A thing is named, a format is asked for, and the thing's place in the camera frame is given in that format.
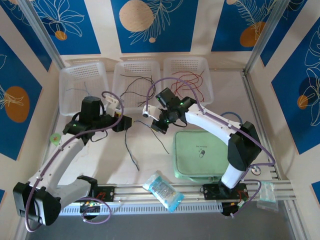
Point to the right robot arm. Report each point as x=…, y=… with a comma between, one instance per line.
x=242, y=147

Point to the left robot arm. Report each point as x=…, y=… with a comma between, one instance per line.
x=57, y=162

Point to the green bottle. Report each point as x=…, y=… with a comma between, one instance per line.
x=55, y=138

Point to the green zip pouch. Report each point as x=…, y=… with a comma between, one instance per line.
x=195, y=160

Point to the clear perforated plastic basket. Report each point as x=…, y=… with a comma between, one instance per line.
x=75, y=75
x=185, y=65
x=135, y=67

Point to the blue plastic packet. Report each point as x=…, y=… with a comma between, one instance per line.
x=162, y=192

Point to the black controller board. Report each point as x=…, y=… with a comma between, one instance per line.
x=231, y=209
x=91, y=207

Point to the blue stethoscope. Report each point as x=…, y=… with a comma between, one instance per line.
x=256, y=171

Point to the small clear zip bag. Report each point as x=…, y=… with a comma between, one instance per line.
x=268, y=197

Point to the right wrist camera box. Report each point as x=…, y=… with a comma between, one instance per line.
x=150, y=112

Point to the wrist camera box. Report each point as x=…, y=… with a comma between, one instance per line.
x=111, y=105
x=150, y=112

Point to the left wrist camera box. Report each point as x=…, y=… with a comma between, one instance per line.
x=111, y=105

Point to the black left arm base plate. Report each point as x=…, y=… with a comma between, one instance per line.
x=107, y=193

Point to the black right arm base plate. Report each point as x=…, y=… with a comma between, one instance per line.
x=211, y=192

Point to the aluminium frame post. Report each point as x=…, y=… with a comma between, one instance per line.
x=42, y=32
x=265, y=32

